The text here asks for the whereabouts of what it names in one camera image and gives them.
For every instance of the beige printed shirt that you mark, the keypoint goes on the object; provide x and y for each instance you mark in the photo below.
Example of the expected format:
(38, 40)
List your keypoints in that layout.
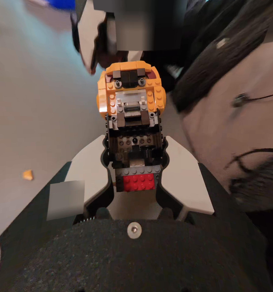
(241, 127)

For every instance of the orange lego wedge tile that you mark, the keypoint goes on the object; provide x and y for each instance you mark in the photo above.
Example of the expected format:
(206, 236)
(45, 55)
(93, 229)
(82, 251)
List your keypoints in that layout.
(28, 175)

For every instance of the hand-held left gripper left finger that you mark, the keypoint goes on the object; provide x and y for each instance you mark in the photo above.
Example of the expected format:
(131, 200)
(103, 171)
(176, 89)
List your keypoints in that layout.
(93, 166)

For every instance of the orange and black lego car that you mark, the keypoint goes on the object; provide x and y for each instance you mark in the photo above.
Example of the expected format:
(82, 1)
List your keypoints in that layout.
(131, 127)

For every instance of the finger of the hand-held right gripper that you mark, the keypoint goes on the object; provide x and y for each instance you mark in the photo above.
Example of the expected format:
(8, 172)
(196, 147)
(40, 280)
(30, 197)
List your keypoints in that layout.
(86, 34)

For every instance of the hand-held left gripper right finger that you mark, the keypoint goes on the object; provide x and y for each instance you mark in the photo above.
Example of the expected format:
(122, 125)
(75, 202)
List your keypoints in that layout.
(186, 180)

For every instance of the blue object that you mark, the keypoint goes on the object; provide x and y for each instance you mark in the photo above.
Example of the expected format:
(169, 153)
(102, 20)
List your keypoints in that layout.
(61, 3)

